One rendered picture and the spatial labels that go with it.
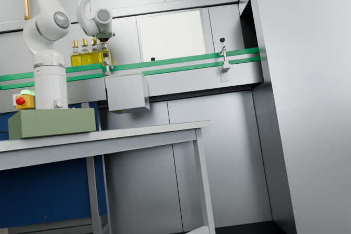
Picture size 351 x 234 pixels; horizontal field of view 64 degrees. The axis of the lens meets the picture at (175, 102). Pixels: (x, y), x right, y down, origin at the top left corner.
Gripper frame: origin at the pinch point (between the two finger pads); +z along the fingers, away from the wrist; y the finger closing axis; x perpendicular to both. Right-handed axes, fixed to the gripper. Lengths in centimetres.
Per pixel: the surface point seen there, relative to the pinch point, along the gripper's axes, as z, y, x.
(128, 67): -6.4, -11.9, 20.7
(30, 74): -1.9, 40.8, 19.9
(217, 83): -21, -59, 37
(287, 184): -42, -79, 94
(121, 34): 10.4, -12.2, -5.7
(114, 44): 11.8, -6.7, 0.3
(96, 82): -13.2, 6.4, 29.6
